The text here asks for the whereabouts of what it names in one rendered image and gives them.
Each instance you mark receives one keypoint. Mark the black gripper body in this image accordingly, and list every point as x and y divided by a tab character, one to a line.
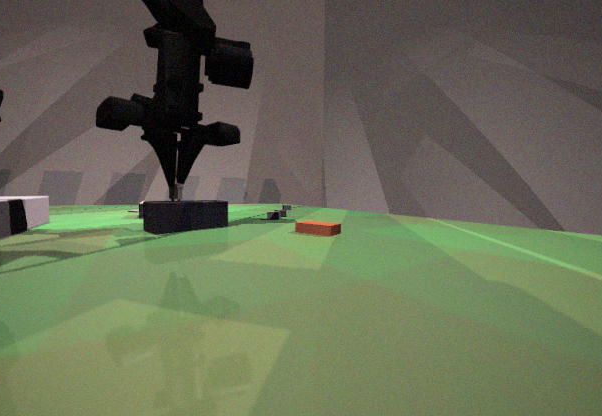
177	100

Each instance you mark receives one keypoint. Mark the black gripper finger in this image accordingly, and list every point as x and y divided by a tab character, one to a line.
188	151
165	145

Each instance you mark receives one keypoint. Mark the orange rectangular block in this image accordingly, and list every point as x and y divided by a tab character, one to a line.
318	228

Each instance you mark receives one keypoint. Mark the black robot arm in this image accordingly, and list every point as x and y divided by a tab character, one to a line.
185	31

